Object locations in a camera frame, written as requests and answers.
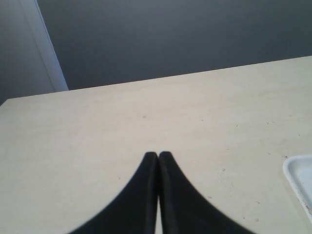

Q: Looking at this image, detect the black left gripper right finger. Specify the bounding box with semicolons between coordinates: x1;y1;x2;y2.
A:
158;151;252;234

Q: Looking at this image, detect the white plastic tray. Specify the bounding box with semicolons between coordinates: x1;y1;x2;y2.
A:
282;155;312;222

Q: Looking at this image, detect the white wall trim strip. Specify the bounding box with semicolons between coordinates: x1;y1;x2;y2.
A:
20;0;69;92

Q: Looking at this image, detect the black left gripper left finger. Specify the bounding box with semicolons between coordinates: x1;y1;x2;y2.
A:
71;152;158;234

